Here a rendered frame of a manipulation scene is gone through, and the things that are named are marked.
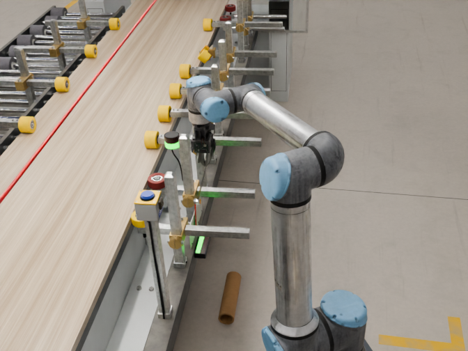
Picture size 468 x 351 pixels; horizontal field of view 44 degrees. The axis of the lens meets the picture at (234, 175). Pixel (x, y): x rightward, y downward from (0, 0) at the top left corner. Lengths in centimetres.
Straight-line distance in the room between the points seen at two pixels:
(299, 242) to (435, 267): 188
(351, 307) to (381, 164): 239
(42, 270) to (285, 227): 92
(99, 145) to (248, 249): 115
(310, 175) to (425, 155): 289
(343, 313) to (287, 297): 24
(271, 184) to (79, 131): 155
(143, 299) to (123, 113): 107
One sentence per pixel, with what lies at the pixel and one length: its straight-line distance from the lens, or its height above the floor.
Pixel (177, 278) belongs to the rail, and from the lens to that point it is 225.
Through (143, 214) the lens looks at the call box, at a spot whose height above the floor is 118.
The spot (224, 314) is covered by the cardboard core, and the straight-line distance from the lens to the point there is 295.
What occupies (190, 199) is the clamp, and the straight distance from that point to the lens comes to 235.
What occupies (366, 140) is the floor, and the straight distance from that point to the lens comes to 446.
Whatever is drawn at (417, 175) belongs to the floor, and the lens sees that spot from 412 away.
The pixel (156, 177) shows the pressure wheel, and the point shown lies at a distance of 242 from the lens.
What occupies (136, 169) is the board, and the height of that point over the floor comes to 90.
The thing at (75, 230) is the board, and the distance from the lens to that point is 224.
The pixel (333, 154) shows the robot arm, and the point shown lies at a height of 143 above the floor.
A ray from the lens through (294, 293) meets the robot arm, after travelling 171.
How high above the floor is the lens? 225
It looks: 34 degrees down
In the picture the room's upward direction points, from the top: 3 degrees counter-clockwise
